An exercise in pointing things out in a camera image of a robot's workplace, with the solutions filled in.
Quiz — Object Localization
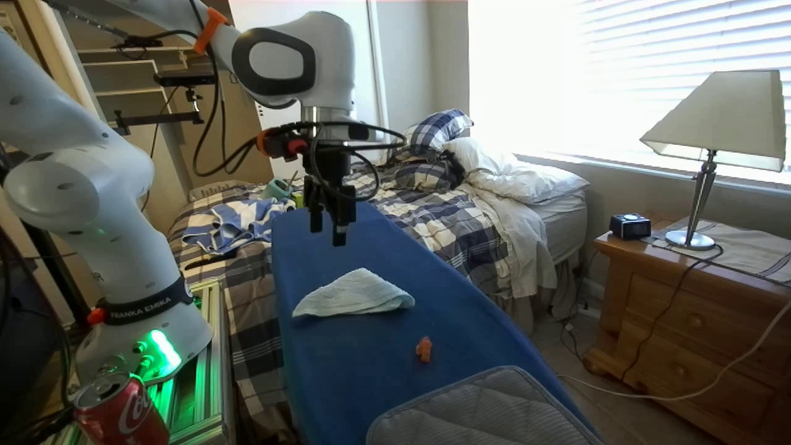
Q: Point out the wooden nightstand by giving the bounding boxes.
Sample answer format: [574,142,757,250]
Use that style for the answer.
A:
[586,218,791,445]

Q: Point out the white bed sheet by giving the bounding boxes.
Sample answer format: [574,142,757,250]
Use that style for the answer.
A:
[460,183,563,304]

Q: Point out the blue plaid pillow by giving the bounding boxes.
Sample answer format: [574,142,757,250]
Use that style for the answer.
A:
[392,106,475,167]

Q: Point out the wooden closet shelf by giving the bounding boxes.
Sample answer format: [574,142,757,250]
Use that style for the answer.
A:
[77,40,242,125]

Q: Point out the grey quilted pad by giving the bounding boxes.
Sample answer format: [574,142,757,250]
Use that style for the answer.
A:
[363,364,599,445]

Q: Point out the white power cable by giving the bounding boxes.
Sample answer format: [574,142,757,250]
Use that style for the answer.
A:
[567,299,791,404]

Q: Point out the white cloth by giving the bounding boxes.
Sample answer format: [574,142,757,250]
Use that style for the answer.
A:
[290,266,417,322]

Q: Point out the green object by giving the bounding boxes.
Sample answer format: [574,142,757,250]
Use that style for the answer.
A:
[266,176,317,209]

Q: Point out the blue ironing board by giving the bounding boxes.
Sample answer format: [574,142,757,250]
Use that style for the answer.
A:
[269,194,600,445]

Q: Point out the white bed mattress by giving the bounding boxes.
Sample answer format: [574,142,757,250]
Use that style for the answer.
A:
[533,193,589,266]

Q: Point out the black alarm clock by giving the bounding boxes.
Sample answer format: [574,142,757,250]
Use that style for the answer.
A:
[607,212,652,241]

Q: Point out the white pillow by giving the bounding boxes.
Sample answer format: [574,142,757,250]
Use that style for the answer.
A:
[445,134,591,207]

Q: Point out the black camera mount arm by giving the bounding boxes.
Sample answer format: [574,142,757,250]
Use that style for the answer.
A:
[106,71,222,136]

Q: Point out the black lamp cable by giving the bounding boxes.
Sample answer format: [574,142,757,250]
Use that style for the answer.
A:
[620,241,726,385]

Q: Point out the small orange object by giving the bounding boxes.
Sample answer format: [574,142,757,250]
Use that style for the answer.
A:
[413,333,436,366]

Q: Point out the blue and white garment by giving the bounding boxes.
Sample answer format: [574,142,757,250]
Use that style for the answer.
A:
[180,194,291,256]

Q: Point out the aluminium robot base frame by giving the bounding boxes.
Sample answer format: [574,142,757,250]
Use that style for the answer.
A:
[146,275,238,445]

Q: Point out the table lamp with beige shade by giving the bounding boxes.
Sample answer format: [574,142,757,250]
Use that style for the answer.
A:
[637,66,788,251]

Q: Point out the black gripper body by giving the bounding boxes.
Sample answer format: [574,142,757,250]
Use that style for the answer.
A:
[302,142,358,212]

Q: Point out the white window blinds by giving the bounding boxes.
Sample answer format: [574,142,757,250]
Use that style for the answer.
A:
[468,0,791,188]

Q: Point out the red soda can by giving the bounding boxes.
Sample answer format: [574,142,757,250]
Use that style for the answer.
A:
[69,376,171,445]

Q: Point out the white door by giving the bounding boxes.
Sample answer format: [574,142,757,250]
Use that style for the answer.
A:
[233,0,390,181]

